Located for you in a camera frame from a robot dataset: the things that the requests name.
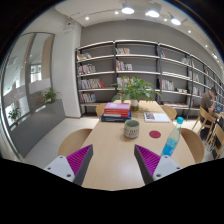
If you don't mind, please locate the round red coaster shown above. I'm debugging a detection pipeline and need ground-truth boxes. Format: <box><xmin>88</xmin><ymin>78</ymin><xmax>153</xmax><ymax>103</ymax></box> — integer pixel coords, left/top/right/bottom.
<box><xmin>149</xmin><ymin>130</ymin><xmax>161</xmax><ymax>139</ymax></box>

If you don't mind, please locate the wooden chair under man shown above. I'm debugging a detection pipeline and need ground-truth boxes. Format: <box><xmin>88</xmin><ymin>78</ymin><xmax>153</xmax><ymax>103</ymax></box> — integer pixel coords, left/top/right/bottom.
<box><xmin>195</xmin><ymin>107</ymin><xmax>216</xmax><ymax>143</ymax></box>

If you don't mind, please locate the right near wooden chair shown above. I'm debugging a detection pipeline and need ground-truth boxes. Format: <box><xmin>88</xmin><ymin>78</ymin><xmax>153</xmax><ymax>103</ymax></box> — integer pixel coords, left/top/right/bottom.
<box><xmin>181</xmin><ymin>128</ymin><xmax>204</xmax><ymax>163</ymax></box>

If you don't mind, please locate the small plant by window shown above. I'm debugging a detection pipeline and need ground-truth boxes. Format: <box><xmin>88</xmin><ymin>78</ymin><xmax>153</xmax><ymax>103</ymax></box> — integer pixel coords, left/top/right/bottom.
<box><xmin>8</xmin><ymin>108</ymin><xmax>21</xmax><ymax>121</ymax></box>

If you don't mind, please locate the ceiling spot lamp right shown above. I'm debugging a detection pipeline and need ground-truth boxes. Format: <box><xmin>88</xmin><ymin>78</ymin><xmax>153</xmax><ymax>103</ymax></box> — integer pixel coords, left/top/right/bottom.
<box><xmin>170</xmin><ymin>14</ymin><xmax>181</xmax><ymax>26</ymax></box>

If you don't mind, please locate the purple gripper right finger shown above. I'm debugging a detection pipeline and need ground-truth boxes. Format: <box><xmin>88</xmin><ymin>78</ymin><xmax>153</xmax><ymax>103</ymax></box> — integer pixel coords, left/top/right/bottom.
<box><xmin>134</xmin><ymin>145</ymin><xmax>182</xmax><ymax>184</ymax></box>

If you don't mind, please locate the red middle book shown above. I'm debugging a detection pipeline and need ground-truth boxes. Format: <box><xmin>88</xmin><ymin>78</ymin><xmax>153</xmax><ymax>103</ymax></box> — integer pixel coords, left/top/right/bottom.
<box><xmin>104</xmin><ymin>109</ymin><xmax>129</xmax><ymax>117</ymax></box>

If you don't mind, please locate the large grey wall bookshelf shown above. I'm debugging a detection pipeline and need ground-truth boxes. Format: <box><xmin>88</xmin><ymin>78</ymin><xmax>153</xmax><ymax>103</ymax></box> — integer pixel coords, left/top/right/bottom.
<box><xmin>75</xmin><ymin>40</ymin><xmax>224</xmax><ymax>117</ymax></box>

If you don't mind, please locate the left far wooden chair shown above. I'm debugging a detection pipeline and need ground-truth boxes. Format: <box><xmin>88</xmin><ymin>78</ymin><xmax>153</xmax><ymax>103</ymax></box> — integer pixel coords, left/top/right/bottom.
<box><xmin>95</xmin><ymin>103</ymin><xmax>106</xmax><ymax>117</ymax></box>

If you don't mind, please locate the patterned ceramic cup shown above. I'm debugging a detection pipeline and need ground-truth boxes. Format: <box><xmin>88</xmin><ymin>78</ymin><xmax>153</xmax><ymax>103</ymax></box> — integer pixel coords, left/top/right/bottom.
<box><xmin>124</xmin><ymin>120</ymin><xmax>139</xmax><ymax>138</ymax></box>

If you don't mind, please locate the open white magazine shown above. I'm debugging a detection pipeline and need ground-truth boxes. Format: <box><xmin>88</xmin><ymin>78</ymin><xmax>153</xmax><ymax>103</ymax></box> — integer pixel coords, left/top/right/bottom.
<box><xmin>144</xmin><ymin>112</ymin><xmax>170</xmax><ymax>123</ymax></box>

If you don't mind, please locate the window ledge potted plant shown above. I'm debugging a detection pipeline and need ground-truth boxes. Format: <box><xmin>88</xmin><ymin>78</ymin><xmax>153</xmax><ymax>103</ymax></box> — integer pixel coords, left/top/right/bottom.
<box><xmin>38</xmin><ymin>88</ymin><xmax>60</xmax><ymax>105</ymax></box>

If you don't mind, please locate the dark blue bottom book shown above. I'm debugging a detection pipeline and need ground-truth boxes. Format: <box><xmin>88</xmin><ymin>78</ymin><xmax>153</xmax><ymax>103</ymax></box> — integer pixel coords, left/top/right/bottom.
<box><xmin>101</xmin><ymin>111</ymin><xmax>132</xmax><ymax>123</ymax></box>

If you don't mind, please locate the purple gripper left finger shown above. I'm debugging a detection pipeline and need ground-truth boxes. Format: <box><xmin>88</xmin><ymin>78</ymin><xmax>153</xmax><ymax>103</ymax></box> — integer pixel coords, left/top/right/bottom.
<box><xmin>44</xmin><ymin>144</ymin><xmax>93</xmax><ymax>186</ymax></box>

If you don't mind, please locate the left near wooden chair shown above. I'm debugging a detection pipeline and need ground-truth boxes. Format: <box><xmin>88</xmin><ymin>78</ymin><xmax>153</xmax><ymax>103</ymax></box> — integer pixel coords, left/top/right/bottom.
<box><xmin>58</xmin><ymin>128</ymin><xmax>91</xmax><ymax>156</ymax></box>

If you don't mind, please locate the seated man brown shirt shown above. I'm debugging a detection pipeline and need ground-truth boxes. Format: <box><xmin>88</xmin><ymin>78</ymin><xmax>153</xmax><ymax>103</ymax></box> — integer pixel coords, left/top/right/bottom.
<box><xmin>200</xmin><ymin>87</ymin><xmax>217</xmax><ymax>140</ymax></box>

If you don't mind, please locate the pink top book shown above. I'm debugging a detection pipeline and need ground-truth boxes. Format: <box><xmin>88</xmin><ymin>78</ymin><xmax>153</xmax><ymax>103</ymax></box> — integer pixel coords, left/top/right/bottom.
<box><xmin>104</xmin><ymin>102</ymin><xmax>129</xmax><ymax>110</ymax></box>

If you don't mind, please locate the ceiling spot lamp left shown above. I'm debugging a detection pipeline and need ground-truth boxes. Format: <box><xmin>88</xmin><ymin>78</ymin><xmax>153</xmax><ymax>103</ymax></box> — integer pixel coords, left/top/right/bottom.
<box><xmin>121</xmin><ymin>5</ymin><xmax>135</xmax><ymax>15</ymax></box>

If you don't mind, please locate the ceiling spot lamp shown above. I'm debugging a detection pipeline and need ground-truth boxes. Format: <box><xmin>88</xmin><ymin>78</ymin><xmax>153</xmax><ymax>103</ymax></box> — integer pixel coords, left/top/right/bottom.
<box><xmin>145</xmin><ymin>8</ymin><xmax>160</xmax><ymax>18</ymax></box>
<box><xmin>121</xmin><ymin>5</ymin><xmax>135</xmax><ymax>15</ymax></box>
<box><xmin>170</xmin><ymin>14</ymin><xmax>181</xmax><ymax>26</ymax></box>

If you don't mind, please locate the green potted plant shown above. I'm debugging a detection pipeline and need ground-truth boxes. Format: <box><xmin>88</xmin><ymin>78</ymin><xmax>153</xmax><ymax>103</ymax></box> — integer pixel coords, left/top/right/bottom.
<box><xmin>112</xmin><ymin>76</ymin><xmax>160</xmax><ymax>111</ymax></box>

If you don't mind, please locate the ceiling spot lamp middle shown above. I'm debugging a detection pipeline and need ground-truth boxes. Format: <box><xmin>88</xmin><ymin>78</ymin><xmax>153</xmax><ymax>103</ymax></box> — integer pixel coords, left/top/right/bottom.
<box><xmin>145</xmin><ymin>8</ymin><xmax>160</xmax><ymax>18</ymax></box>

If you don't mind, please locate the clear blue-capped water bottle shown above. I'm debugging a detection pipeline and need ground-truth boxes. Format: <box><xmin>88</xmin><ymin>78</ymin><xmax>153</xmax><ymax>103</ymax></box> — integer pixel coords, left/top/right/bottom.
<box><xmin>161</xmin><ymin>117</ymin><xmax>184</xmax><ymax>156</ymax></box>

